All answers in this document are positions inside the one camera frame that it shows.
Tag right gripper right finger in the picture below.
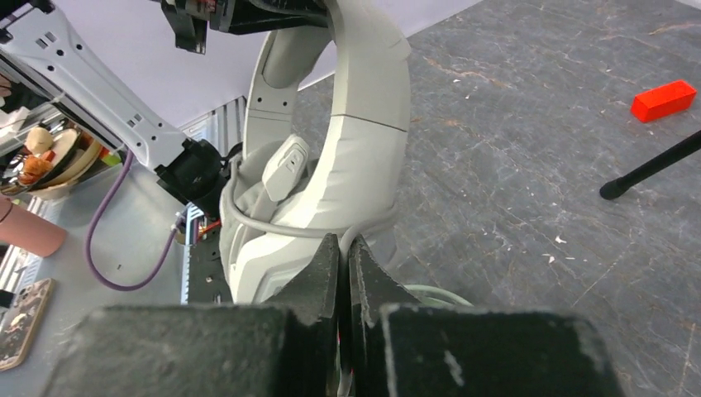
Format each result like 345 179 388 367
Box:
348 237 623 396

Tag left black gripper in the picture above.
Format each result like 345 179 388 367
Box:
159 0 328 55

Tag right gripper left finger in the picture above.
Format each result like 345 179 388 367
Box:
43 234 340 396

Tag white headphone cable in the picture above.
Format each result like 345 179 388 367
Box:
225 159 401 259

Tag white grey headphones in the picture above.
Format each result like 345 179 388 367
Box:
219 1 411 304

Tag green headphones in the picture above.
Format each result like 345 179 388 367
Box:
404 285 473 307

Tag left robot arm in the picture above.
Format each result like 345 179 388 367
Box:
1 1 330 218

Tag plate of toy food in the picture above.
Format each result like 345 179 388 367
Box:
1 127 109 200

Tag black music stand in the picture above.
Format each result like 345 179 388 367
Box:
598 131 700 200

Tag patterned smartphone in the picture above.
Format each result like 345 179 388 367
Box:
1 278 56 372

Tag pink cylindrical container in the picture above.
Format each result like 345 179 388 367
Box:
1 197 67 258

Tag red small block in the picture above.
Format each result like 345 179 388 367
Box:
630 79 697 123

